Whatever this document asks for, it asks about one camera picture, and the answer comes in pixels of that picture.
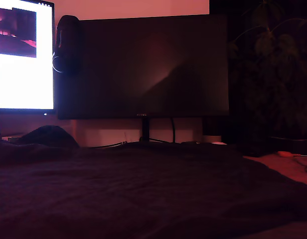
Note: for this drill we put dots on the dark computer monitor with stand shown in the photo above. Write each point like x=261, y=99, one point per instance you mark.
x=153, y=74

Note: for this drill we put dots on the dark table cloth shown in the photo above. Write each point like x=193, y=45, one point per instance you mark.
x=168, y=199

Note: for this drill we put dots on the black headphones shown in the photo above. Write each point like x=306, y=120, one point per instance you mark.
x=68, y=37

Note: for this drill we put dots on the lit computer monitor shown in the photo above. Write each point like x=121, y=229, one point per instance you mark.
x=24, y=82

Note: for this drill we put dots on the large leafy house plant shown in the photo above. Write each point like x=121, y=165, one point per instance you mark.
x=268, y=42

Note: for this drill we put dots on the dark planter box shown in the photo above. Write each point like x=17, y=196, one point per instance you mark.
x=293, y=144

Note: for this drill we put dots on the white box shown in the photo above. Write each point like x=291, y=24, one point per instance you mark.
x=9, y=137

